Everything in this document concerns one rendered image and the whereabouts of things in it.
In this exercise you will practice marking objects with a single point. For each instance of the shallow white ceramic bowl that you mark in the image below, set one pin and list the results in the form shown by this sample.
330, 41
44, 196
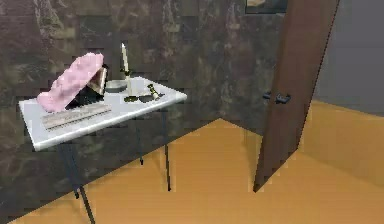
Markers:
116, 85

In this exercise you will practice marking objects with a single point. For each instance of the white table with black legs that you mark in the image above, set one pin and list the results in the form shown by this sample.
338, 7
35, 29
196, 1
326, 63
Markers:
133, 108

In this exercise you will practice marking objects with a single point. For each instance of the white candle with dark holder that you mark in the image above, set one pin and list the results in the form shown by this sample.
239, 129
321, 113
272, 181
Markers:
126, 71

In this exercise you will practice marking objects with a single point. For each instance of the brown room door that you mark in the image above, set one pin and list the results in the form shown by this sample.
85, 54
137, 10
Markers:
293, 90

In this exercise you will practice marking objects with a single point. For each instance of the grey flat keyboard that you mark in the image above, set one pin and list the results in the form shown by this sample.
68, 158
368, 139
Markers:
75, 115

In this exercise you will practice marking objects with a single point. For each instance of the pink cloth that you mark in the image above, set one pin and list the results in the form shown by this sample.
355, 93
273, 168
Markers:
71, 83

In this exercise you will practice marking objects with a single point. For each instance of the framed wall picture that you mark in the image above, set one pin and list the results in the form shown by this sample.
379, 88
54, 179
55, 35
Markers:
266, 6

